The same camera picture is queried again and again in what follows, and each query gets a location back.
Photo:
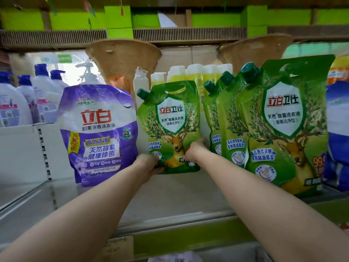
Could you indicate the person's right hand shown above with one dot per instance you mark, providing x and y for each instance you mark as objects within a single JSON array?
[{"x": 194, "y": 150}]

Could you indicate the person's left hand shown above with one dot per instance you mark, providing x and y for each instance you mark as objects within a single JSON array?
[{"x": 146, "y": 164}]

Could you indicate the person's left thumb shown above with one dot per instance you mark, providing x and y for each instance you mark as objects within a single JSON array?
[{"x": 158, "y": 170}]

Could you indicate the person's right fingers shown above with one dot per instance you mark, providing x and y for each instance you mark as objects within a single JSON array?
[{"x": 199, "y": 142}]

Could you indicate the small green deer detergent pouch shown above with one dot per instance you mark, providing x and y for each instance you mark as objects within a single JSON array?
[{"x": 171, "y": 125}]

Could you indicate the person's right forearm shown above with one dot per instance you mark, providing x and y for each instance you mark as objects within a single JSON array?
[{"x": 272, "y": 212}]

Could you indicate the person's left forearm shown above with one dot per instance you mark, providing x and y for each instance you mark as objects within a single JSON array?
[{"x": 71, "y": 215}]

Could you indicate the white metal shelf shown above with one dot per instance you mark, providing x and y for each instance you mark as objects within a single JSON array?
[{"x": 169, "y": 199}]

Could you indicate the row of yellow bottles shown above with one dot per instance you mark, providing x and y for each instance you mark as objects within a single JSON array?
[{"x": 190, "y": 75}]

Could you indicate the purple white detergent pouch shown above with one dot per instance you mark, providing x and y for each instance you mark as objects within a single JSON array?
[{"x": 99, "y": 133}]

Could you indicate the green shelf edge strip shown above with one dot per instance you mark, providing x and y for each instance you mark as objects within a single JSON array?
[{"x": 196, "y": 234}]

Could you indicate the white spray bottle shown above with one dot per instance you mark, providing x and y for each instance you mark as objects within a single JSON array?
[{"x": 141, "y": 84}]

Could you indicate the yellowed price label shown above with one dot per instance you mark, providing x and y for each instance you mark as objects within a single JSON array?
[{"x": 120, "y": 248}]

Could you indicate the large green deer detergent pouch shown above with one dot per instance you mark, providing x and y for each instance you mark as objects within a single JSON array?
[{"x": 286, "y": 128}]

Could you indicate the brown cardboard shelf hanger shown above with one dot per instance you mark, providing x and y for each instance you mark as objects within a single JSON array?
[
  {"x": 122, "y": 59},
  {"x": 253, "y": 50}
]

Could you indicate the white pump dispenser bottle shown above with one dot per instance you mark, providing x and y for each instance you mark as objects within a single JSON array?
[{"x": 87, "y": 73}]

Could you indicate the white bottle blue cap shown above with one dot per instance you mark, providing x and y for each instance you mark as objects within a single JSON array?
[
  {"x": 45, "y": 90},
  {"x": 58, "y": 79},
  {"x": 28, "y": 95},
  {"x": 12, "y": 103}
]

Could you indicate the blue white detergent pouch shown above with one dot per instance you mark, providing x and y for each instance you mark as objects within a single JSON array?
[{"x": 337, "y": 133}]

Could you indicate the orange yellow detergent package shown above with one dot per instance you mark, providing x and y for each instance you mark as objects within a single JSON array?
[{"x": 338, "y": 69}]

